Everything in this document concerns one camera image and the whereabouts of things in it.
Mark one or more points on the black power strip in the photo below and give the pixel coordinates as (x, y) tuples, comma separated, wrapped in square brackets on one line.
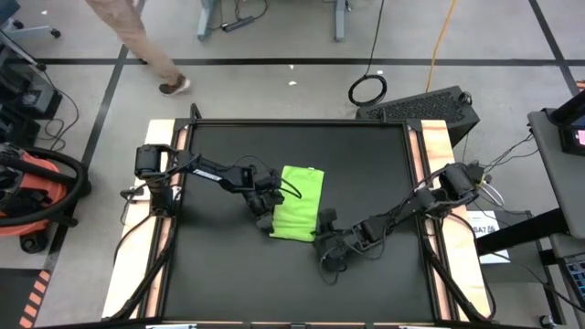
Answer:
[(237, 24)]

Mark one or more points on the grey office chair base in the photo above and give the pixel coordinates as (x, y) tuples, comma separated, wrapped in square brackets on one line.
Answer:
[(27, 31)]

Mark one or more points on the black keypad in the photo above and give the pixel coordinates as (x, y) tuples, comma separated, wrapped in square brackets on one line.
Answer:
[(577, 276)]

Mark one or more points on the black equipment box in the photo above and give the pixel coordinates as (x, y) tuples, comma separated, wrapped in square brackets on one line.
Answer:
[(25, 91)]

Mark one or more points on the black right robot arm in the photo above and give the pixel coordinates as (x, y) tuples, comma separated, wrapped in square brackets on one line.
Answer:
[(457, 183)]

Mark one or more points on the grey desk leg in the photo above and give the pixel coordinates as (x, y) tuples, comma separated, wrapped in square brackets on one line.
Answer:
[(205, 20), (339, 20)]

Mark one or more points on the black computer tower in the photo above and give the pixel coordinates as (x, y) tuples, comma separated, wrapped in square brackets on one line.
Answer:
[(425, 107)]

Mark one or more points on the walking person's leg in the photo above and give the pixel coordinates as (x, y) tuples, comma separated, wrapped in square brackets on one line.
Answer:
[(137, 39)]

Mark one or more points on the black monitor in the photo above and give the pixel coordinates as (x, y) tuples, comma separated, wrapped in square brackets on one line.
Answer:
[(571, 112)]

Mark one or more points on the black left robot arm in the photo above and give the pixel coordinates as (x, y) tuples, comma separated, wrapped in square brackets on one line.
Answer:
[(219, 176)]

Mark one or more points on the orange vacuum cleaner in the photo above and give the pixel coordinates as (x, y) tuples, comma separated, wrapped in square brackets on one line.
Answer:
[(32, 166)]

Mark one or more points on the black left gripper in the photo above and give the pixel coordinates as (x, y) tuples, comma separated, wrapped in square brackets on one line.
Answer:
[(267, 194)]

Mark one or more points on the white paper sheet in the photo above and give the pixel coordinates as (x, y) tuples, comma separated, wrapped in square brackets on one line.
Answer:
[(489, 218)]

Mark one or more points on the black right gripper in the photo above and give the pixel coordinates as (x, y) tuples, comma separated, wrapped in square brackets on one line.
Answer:
[(340, 244)]

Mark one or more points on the black frame bracket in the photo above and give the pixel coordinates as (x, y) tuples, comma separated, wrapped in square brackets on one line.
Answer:
[(195, 113)]

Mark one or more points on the grey side table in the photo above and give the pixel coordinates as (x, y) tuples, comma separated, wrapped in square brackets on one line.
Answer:
[(562, 183)]

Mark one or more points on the green microfibre towel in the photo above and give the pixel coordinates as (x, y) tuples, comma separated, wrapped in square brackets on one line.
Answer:
[(299, 201)]

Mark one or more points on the orange striped floor mat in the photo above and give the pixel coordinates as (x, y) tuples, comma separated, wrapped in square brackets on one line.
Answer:
[(34, 297)]

